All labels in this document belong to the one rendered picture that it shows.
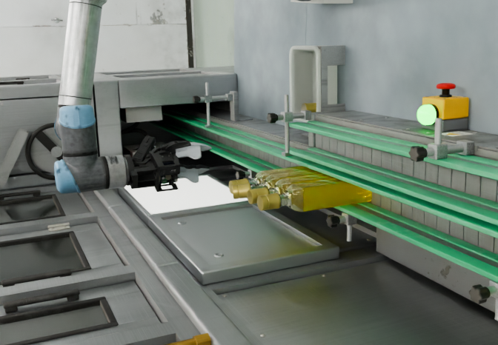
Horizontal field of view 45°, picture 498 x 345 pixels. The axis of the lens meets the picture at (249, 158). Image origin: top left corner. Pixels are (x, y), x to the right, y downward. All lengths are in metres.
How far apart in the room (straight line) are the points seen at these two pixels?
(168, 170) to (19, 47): 3.75
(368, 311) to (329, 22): 0.93
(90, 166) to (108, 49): 3.80
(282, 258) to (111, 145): 1.16
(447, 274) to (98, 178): 0.77
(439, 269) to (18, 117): 1.58
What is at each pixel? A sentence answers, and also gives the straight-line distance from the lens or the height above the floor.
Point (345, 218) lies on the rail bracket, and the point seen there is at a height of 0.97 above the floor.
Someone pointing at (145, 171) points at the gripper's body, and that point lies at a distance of 1.37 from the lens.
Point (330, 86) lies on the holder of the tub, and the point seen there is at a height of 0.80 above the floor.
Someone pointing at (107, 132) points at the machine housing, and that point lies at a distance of 2.34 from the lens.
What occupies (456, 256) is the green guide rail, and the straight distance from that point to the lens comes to 1.14.
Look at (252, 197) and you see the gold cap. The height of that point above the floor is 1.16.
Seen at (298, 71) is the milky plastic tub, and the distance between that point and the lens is 1.85.
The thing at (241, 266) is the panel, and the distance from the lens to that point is 1.31.
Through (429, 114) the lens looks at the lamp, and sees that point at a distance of 1.31.
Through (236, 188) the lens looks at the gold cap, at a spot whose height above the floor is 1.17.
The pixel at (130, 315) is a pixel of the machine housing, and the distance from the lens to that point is 1.24.
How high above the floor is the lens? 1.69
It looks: 23 degrees down
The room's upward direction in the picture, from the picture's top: 97 degrees counter-clockwise
